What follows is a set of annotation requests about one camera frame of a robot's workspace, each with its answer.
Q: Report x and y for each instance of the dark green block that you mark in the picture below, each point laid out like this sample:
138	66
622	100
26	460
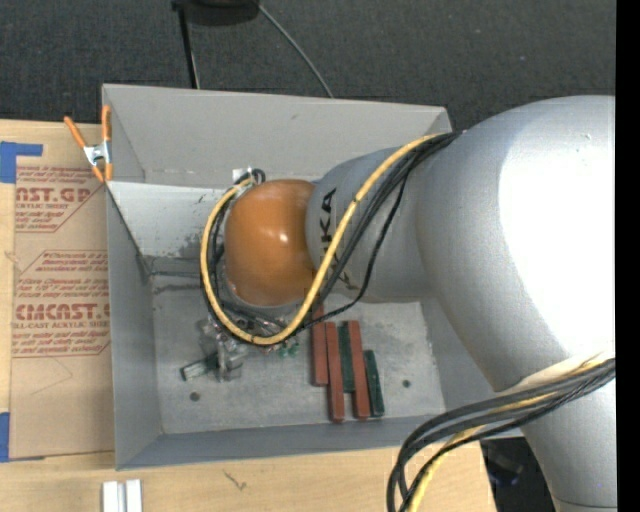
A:
347	360
196	370
374	385

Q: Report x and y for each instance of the brown cardboard board, red print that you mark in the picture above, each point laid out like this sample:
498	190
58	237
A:
55	390

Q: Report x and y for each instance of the grey metal bin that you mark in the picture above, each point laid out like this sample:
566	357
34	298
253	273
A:
280	400

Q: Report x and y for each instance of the red-brown flat block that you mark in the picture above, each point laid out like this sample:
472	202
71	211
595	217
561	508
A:
320	357
335	375
359	375

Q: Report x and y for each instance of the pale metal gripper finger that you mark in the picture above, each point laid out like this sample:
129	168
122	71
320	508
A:
220	364
235	362

